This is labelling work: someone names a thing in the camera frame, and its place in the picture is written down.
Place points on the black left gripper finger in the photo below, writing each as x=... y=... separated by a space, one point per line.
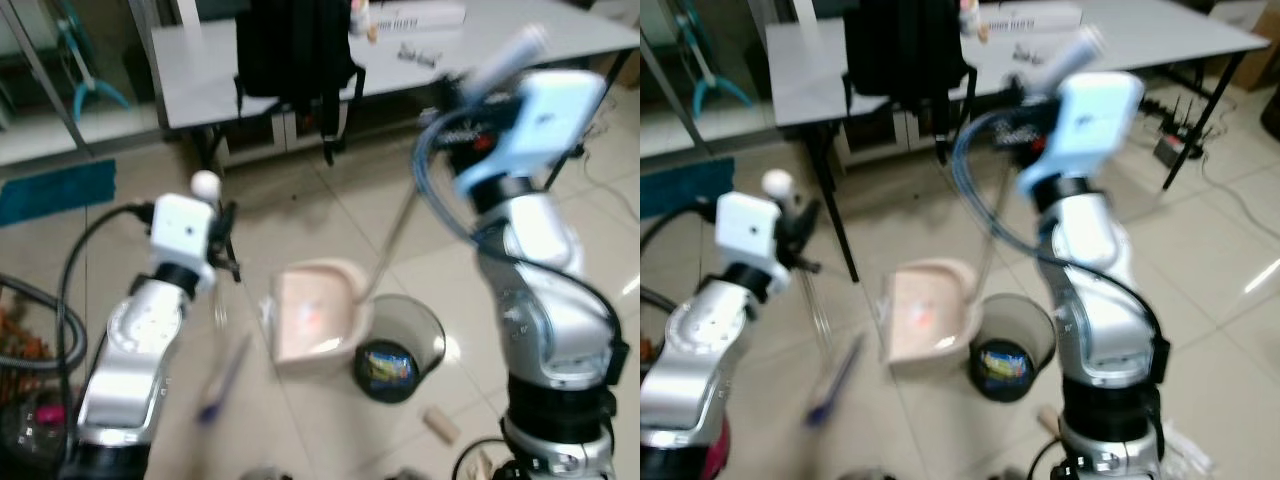
x=806 y=228
x=228 y=228

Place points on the grey table with black legs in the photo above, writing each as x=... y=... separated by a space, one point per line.
x=560 y=40
x=1150 y=40

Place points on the broom with blue bristles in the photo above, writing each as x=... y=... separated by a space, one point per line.
x=205 y=185
x=778 y=185

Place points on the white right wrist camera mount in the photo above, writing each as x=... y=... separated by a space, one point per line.
x=1090 y=120
x=545 y=120

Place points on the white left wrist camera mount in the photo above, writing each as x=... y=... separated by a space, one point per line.
x=748 y=232
x=180 y=235

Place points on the brown cardboard box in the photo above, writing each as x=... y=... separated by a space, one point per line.
x=1258 y=65

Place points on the small cardboard roll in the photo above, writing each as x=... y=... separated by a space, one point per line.
x=440 y=425

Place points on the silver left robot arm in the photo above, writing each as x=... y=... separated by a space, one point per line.
x=135 y=350
x=680 y=380

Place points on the black router with antennas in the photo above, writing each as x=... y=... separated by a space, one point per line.
x=1178 y=145

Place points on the blue floor mat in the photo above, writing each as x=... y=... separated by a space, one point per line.
x=685 y=188
x=55 y=192

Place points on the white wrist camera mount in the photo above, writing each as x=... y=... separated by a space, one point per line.
x=748 y=232
x=180 y=235
x=1090 y=120
x=545 y=120

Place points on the small metal item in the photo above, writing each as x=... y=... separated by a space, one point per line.
x=1028 y=52
x=418 y=54

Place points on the teal stand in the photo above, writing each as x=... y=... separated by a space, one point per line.
x=712 y=85
x=88 y=90

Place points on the black mesh waste bin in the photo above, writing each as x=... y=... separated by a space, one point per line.
x=1010 y=365
x=395 y=365

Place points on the black backpack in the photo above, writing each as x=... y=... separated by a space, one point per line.
x=905 y=50
x=295 y=50

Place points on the small white bottle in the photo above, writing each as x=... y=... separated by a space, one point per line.
x=362 y=18
x=972 y=18

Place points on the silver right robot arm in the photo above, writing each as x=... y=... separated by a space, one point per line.
x=1095 y=300
x=545 y=300

